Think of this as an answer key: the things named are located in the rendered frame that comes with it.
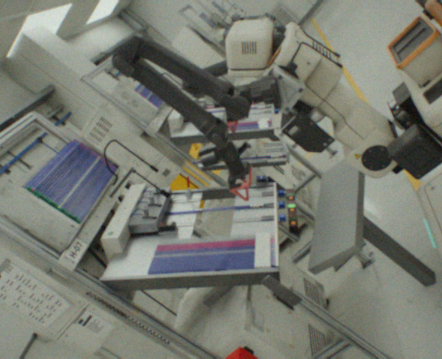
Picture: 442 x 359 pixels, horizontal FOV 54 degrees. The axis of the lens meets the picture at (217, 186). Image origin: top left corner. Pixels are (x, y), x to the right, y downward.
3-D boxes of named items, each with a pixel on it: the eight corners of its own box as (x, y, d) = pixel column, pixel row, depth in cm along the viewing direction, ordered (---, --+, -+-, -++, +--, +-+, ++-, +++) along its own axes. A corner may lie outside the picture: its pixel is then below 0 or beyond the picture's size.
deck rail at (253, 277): (280, 280, 165) (278, 267, 162) (280, 283, 163) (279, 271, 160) (104, 289, 176) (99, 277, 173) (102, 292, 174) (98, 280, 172)
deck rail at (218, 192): (277, 192, 224) (275, 182, 221) (277, 194, 222) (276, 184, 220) (145, 203, 236) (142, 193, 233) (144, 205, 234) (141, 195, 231)
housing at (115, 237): (152, 206, 234) (146, 182, 227) (126, 263, 191) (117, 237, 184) (137, 207, 235) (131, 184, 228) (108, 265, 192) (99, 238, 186)
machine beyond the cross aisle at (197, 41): (306, 55, 678) (211, -29, 634) (310, 68, 606) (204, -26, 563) (249, 118, 737) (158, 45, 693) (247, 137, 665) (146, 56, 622)
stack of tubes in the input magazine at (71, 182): (118, 167, 223) (73, 136, 216) (81, 222, 178) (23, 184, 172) (105, 184, 228) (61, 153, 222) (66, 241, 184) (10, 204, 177)
